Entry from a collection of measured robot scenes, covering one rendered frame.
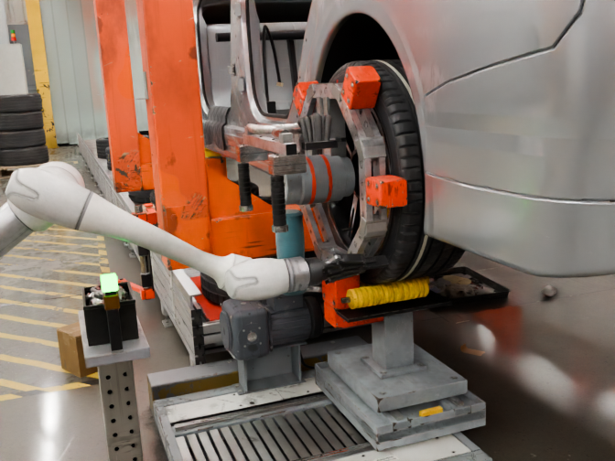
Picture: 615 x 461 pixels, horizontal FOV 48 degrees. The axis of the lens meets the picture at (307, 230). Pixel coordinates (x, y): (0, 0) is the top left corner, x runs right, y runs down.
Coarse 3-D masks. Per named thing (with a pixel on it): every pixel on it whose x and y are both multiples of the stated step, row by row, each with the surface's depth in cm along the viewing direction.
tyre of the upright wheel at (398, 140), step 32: (352, 64) 199; (384, 64) 194; (384, 96) 182; (384, 128) 184; (416, 128) 180; (416, 160) 177; (416, 192) 179; (416, 224) 182; (416, 256) 189; (448, 256) 196
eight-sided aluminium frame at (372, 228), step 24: (312, 96) 207; (336, 96) 190; (360, 120) 188; (360, 144) 179; (360, 168) 181; (384, 168) 181; (360, 192) 183; (312, 216) 225; (384, 216) 183; (312, 240) 223; (360, 240) 187
